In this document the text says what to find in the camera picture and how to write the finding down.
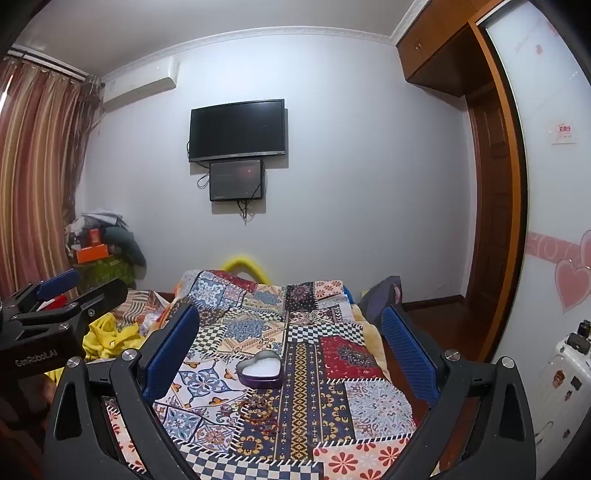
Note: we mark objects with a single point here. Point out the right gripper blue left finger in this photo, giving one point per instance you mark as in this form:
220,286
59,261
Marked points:
139,377

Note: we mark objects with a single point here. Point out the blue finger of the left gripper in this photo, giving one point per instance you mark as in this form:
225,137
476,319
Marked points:
58,285
83,309

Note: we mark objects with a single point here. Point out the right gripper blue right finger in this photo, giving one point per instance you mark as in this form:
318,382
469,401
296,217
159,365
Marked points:
434,379

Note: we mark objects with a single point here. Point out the orange box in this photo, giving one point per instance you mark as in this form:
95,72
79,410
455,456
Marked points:
92,253

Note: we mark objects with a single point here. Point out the yellow cloth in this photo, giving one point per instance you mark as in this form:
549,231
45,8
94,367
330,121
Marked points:
104,341

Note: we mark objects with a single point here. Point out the dark blue pillow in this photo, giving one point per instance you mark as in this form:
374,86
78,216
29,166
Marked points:
386,293

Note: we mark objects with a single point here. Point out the purple heart-shaped tin box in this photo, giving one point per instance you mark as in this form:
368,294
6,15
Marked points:
263,371

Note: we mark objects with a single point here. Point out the patchwork patterned bed cover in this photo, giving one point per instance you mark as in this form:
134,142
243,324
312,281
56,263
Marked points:
338,415

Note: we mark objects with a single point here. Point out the white suitcase with stickers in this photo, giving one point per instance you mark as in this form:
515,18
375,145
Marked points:
560,398

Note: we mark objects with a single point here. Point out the yellow curved headboard cushion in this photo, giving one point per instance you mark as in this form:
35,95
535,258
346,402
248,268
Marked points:
247,264

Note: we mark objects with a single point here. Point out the striped red curtain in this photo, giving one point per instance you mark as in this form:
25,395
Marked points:
46,118

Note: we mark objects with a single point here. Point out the brown wooden door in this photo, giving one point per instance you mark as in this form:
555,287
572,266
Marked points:
494,211

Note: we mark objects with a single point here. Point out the white air conditioner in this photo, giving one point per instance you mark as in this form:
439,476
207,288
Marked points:
148,80

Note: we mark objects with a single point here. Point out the brown wooden upper cabinet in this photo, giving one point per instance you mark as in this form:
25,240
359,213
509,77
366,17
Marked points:
441,52

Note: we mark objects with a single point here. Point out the white sliding wardrobe door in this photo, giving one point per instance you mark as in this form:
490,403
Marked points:
552,97

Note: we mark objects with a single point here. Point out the small black wall monitor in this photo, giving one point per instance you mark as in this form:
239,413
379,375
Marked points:
236,180

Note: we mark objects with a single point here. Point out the black wall television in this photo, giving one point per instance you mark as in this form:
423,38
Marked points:
238,130

